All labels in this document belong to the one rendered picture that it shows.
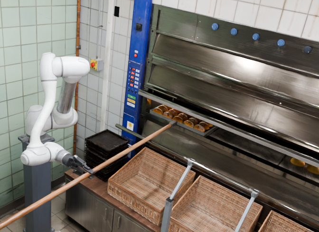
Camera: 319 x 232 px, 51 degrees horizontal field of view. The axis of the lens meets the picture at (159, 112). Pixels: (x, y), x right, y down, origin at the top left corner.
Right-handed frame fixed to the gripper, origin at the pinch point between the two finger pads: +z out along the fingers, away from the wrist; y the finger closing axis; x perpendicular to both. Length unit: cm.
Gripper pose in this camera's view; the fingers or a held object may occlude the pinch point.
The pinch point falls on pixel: (89, 172)
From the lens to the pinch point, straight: 214.6
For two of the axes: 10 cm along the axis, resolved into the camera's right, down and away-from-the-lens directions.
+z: 8.1, 3.4, -4.8
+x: -5.8, 2.7, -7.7
